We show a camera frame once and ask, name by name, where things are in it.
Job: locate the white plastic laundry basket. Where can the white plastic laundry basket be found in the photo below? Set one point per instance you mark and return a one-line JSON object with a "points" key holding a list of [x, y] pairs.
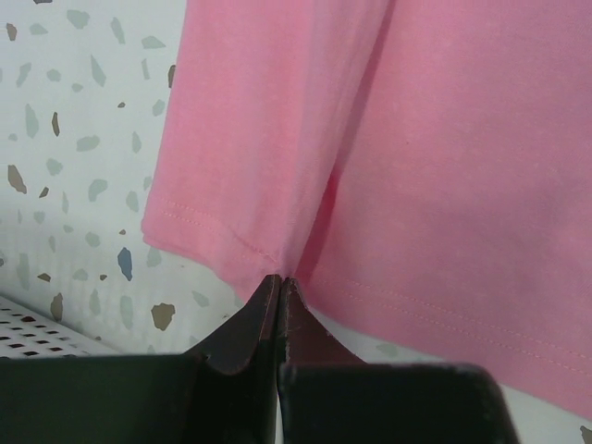
{"points": [[25, 334]]}

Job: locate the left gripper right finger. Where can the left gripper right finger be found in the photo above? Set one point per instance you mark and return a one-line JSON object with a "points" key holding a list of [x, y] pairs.
{"points": [[329, 395]]}

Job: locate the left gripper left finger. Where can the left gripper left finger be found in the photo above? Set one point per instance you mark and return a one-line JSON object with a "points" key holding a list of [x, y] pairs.
{"points": [[221, 390]]}

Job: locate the pink t-shirt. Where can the pink t-shirt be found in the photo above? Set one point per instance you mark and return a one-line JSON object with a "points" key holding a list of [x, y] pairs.
{"points": [[422, 168]]}

